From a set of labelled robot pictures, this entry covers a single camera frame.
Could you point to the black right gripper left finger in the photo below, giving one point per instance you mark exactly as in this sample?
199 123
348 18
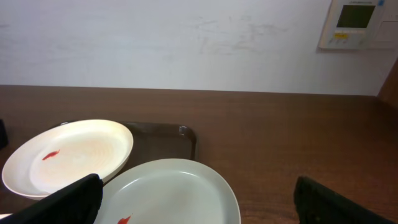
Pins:
77 203

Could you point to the white plate with red stain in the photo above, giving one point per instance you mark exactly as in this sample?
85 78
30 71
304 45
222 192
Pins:
169 191

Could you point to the cream plate with red stain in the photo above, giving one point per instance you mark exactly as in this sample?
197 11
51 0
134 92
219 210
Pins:
63 155

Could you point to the white wall control panel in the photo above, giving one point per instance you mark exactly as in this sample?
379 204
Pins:
360 24

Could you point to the small black tray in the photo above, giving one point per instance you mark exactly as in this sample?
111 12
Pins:
3 135

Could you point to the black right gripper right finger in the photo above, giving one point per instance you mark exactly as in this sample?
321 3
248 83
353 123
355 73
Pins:
317 204

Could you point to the brown plastic serving tray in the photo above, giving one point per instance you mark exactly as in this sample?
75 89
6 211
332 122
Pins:
159 141

